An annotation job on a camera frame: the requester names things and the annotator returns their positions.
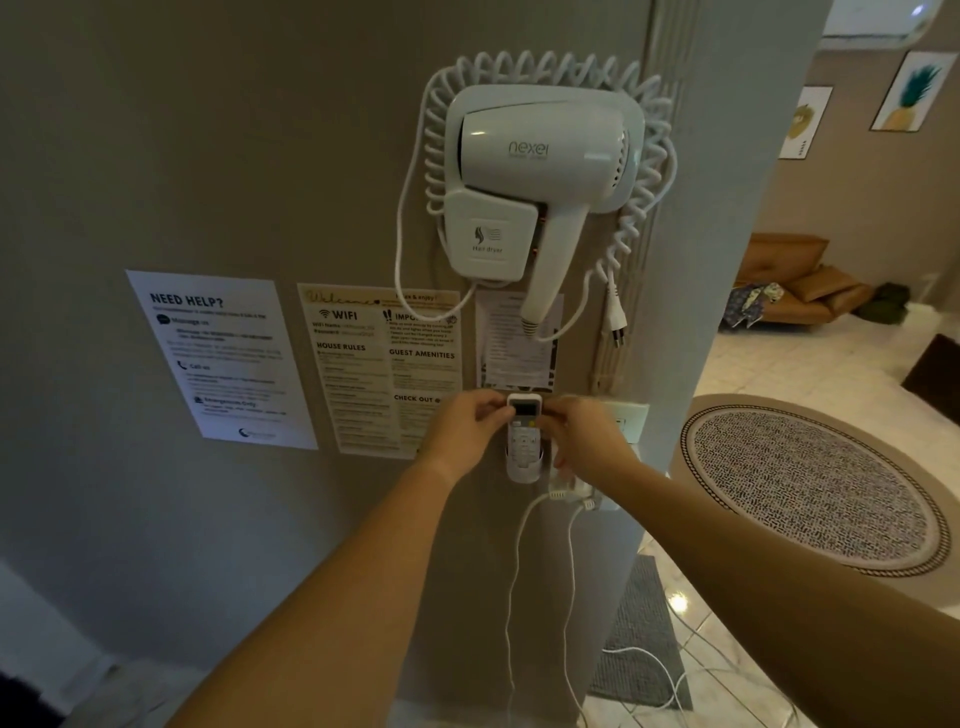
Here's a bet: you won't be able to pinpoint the white printed instruction sheet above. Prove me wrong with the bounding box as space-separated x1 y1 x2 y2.
474 290 566 396

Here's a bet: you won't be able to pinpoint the brown leather sofa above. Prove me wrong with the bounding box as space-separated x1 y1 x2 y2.
730 231 876 332

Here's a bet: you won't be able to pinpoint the white coiled hair dryer cord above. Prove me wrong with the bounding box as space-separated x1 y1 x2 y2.
394 50 679 343

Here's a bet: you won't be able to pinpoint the white charger plug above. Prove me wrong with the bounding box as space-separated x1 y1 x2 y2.
546 478 603 516

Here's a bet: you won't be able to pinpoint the beige welcome notice sheet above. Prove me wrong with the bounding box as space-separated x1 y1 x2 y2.
297 282 464 460

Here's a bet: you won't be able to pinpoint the person's right hand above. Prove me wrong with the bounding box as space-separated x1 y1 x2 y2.
538 396 641 490

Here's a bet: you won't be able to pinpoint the white remote wall holder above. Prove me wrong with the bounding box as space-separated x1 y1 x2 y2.
503 442 550 486

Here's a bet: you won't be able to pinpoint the patterned cloth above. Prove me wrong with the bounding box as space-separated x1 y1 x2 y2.
719 280 786 332

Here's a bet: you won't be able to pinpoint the white air conditioner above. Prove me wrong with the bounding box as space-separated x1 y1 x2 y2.
819 0 948 51

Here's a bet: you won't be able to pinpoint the person's left forearm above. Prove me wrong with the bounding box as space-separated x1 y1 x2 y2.
166 453 460 728

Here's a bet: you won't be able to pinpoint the framed yellow fruit picture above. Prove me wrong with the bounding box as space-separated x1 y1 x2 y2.
777 85 834 161

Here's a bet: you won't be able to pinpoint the dark green bag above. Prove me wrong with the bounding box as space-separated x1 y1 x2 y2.
854 282 913 326

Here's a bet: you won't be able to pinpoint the person's left hand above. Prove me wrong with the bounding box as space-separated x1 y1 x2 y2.
417 388 519 482

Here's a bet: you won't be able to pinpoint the white charger cable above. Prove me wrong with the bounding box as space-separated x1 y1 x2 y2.
501 491 693 728

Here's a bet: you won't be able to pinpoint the grey floor mat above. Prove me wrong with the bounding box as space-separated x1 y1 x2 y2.
587 554 696 713

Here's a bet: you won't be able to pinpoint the white hair dryer plug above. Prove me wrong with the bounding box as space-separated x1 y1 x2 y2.
603 276 629 351

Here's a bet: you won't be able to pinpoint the white wall socket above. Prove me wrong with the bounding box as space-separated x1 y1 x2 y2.
598 399 651 453

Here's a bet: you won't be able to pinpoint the round patterned rug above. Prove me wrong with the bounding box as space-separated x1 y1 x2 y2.
668 393 960 610

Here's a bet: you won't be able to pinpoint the white help notice sheet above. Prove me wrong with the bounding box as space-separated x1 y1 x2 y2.
125 269 321 452

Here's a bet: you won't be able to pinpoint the dark wooden furniture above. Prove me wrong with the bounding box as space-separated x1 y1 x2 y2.
900 333 960 429

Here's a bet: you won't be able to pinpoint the white hair dryer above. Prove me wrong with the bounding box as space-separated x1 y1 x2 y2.
458 105 632 343

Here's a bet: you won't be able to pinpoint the person's right forearm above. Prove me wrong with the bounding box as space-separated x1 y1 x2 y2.
609 461 960 710

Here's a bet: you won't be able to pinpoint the white remote control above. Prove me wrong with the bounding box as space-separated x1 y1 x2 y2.
505 391 546 468

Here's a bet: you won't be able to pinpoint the white hair dryer wall mount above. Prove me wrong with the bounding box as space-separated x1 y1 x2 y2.
441 83 647 291

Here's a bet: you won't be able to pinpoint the framed pineapple picture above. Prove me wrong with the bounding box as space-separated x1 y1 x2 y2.
869 50 960 134

